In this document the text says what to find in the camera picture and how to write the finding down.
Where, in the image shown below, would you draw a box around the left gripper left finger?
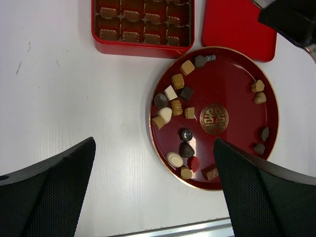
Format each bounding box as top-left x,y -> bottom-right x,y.
0,137 -> 96,237

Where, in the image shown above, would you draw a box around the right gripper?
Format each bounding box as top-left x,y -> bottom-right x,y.
258,0 -> 316,49

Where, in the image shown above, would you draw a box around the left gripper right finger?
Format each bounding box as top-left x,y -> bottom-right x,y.
213,138 -> 316,237

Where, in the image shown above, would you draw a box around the metal tongs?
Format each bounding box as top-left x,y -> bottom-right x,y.
250,0 -> 316,65

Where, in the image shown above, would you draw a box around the brown shell chocolate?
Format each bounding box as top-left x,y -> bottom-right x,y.
253,143 -> 266,155

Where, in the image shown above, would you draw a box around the brown rectangular chocolate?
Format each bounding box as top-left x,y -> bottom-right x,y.
201,164 -> 219,181

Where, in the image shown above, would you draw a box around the brown leaf chocolate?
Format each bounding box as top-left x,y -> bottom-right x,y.
259,126 -> 269,142

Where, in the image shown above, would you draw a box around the tan flower chocolate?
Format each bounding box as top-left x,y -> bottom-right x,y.
251,79 -> 265,93

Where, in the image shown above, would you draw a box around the red chocolate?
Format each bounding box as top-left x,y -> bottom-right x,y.
187,156 -> 200,173

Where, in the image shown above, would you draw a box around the tan round chocolate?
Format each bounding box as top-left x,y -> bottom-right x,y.
180,166 -> 193,180

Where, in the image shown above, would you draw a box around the tan heart chocolate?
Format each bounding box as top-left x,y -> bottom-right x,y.
254,91 -> 267,104

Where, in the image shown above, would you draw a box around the dark cone chocolate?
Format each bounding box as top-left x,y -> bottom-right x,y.
179,142 -> 195,158

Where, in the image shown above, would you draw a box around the white round swirl chocolate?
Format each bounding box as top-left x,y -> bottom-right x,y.
166,152 -> 183,168

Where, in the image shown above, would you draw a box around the dark round chocolate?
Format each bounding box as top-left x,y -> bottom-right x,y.
178,128 -> 194,142

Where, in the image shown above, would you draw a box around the dark flower chocolate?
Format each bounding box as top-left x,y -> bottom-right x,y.
194,55 -> 207,68

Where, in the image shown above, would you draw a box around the small tan square chocolate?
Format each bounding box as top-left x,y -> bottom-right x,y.
184,107 -> 195,119

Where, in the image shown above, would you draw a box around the tan barrel chocolate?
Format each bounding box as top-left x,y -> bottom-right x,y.
170,99 -> 183,116

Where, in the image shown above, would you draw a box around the tan ridged chocolate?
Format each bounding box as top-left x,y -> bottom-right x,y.
152,116 -> 165,130

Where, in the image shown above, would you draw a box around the white dome chocolate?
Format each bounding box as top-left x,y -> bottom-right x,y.
158,107 -> 172,124

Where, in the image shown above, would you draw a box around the dark square chocolate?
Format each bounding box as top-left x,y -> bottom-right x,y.
177,86 -> 194,102

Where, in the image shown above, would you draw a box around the tan wavy chocolate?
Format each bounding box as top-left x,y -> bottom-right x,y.
171,74 -> 185,90

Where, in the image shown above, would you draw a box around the red chocolate box with tray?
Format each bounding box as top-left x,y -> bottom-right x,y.
91,0 -> 195,58

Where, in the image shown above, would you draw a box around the white cube chocolate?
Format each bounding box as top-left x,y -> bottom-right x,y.
164,85 -> 178,101

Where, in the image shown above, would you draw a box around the grey flower chocolate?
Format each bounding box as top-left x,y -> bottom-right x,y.
154,93 -> 168,109

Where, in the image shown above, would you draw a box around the red box lid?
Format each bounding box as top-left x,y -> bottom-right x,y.
201,0 -> 277,62

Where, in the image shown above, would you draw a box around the small metal spring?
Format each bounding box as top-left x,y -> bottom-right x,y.
205,54 -> 216,62

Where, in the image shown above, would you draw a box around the round dark red plate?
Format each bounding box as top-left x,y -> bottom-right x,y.
149,46 -> 279,191

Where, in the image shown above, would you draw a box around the aluminium rail with cable duct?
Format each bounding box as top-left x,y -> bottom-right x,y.
117,218 -> 235,237

